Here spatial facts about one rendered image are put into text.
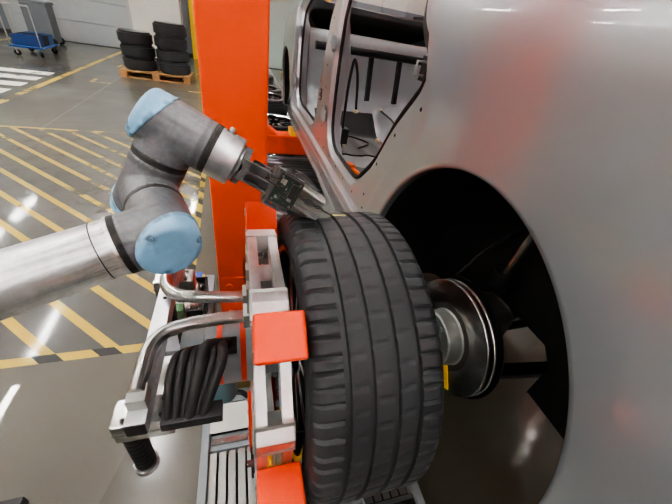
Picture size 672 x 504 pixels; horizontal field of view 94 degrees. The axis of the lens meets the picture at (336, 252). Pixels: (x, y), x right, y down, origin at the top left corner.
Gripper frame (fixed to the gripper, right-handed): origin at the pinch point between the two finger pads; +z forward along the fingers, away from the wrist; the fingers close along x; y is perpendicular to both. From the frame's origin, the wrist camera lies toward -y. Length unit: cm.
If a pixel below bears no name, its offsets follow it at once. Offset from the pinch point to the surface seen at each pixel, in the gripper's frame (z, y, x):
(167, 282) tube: -21.3, -3.0, -30.2
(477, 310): 42.5, 11.3, -1.5
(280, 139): 13, -231, 12
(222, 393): 7, -15, -66
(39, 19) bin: -563, -1116, -48
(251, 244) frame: -10.6, 1.5, -13.2
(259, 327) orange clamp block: -9.0, 26.4, -15.7
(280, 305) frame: -4.7, 18.0, -15.6
